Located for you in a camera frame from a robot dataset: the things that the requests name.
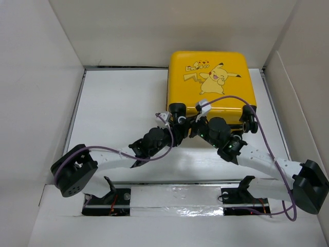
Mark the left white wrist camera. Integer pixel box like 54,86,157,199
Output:
155,111,172,129

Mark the metal rail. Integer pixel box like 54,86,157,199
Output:
113,180,241,185

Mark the yellow hard-shell suitcase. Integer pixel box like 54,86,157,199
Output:
166,51,258,133

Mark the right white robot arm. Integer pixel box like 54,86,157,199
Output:
190,117,328,215

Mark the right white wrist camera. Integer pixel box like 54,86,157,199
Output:
195,99,212,122

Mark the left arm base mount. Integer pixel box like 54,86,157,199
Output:
82,176,131,217

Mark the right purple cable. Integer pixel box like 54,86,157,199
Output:
199,95,298,221

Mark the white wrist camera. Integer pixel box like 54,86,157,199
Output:
195,99,212,122
155,111,172,129

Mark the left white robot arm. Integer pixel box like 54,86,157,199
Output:
50,122,190,204

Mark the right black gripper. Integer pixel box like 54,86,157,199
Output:
174,113,220,149

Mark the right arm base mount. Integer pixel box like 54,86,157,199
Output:
217,176,271,216

